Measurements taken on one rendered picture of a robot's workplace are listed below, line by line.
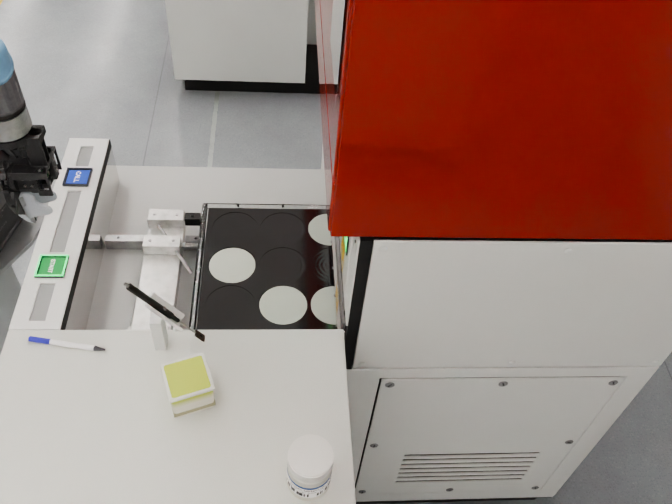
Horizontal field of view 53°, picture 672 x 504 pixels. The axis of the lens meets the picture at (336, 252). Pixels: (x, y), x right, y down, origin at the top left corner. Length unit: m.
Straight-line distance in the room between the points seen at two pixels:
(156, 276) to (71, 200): 0.25
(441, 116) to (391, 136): 0.07
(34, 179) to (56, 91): 2.38
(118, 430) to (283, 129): 2.24
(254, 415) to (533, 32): 0.75
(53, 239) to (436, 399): 0.90
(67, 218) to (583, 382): 1.18
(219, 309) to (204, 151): 1.79
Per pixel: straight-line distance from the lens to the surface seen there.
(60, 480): 1.21
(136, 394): 1.25
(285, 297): 1.42
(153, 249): 1.53
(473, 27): 0.88
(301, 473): 1.06
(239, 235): 1.54
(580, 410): 1.74
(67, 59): 3.81
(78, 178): 1.63
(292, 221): 1.57
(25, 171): 1.24
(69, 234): 1.51
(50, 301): 1.41
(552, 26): 0.91
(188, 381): 1.17
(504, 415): 1.69
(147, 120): 3.33
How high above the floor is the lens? 2.03
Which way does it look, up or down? 49 degrees down
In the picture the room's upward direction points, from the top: 6 degrees clockwise
